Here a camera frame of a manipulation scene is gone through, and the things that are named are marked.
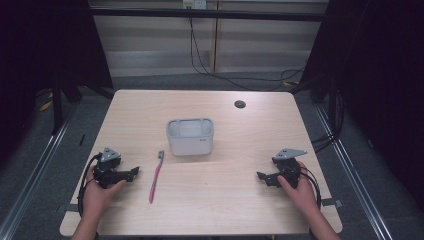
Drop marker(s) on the black horizontal frame bar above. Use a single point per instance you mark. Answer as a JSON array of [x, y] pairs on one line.
[[206, 14]]

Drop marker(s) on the pink toothbrush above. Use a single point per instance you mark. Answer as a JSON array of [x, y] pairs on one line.
[[155, 180]]

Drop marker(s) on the black table grommet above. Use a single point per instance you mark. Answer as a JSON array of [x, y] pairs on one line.
[[240, 104]]

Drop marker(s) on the person's left hand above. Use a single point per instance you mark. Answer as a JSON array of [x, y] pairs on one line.
[[98, 198]]

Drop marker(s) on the person's right hand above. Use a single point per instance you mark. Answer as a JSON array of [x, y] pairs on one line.
[[300, 196]]

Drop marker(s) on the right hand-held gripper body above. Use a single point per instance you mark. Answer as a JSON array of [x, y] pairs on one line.
[[288, 165]]

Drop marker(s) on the black metal stand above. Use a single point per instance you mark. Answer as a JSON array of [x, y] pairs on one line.
[[57, 110]]

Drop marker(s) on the grey tape strip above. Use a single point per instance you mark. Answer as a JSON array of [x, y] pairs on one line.
[[331, 202], [66, 208]]

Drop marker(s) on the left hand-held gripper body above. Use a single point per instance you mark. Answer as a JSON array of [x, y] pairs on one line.
[[107, 163]]

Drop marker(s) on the yellow floor object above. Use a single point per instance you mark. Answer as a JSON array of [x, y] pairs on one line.
[[45, 105]]

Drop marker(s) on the white plastic container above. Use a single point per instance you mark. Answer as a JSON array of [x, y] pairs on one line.
[[190, 138]]

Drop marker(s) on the white wall socket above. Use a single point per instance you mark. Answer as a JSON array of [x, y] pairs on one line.
[[195, 4]]

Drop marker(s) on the small black floor object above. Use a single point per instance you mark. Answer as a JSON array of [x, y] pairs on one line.
[[82, 140]]

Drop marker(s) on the metal floor rail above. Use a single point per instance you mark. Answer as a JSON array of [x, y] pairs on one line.
[[356, 186], [36, 170]]

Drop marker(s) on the black curtain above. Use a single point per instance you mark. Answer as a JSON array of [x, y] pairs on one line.
[[380, 83], [43, 50]]

